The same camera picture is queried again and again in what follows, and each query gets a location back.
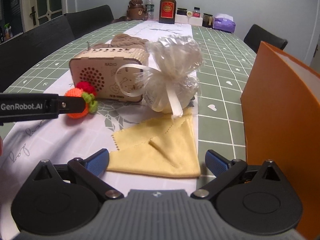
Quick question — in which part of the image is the purple tissue pack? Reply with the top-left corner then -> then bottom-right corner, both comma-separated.
213,14 -> 236,33

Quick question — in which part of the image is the brown bear plush bottle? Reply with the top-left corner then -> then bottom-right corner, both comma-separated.
112,0 -> 148,23

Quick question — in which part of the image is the clear plastic gift bag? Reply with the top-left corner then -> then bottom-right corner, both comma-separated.
117,35 -> 204,119

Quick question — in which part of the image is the dark glass jar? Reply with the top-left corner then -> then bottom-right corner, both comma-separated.
202,13 -> 214,28

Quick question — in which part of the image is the white box on table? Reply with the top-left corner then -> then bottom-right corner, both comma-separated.
175,15 -> 203,26

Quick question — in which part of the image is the small red label jar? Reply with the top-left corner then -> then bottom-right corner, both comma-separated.
193,7 -> 201,18

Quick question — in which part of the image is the black chair far left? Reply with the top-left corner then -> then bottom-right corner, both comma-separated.
65,5 -> 114,39

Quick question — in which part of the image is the yellow microfibre cloth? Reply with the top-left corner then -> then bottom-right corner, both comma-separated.
107,107 -> 201,178

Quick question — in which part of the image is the person's hand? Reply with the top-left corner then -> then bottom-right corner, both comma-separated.
0,137 -> 3,156

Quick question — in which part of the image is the white glass panel door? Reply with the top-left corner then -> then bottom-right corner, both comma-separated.
20,0 -> 76,32

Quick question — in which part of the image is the clear plastic water bottle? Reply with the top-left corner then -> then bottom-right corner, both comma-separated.
145,0 -> 155,20

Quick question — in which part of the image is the black chair near left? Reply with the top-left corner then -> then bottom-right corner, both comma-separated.
0,16 -> 74,92

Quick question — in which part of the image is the brown knitted towel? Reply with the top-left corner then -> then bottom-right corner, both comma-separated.
92,34 -> 148,49

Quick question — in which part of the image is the orange cardboard box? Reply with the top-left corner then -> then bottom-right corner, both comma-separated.
240,42 -> 320,239

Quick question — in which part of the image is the black chair right side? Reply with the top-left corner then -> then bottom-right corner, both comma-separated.
244,24 -> 288,54

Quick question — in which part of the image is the green grid tablecloth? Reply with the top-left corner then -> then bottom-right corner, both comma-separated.
3,19 -> 258,189

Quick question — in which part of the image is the brown liquor bottle red label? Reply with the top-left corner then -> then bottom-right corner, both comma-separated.
159,0 -> 176,24

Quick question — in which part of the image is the black chair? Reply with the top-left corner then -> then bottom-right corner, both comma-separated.
65,5 -> 114,39
244,24 -> 288,54
0,16 -> 74,92

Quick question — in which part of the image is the wooden radio box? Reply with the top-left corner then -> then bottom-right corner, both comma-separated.
69,43 -> 149,102

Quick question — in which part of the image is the black lid jar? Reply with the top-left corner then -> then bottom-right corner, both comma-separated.
176,8 -> 188,16

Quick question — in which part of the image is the crocheted orange red toy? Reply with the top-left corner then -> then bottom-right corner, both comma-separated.
65,81 -> 98,119

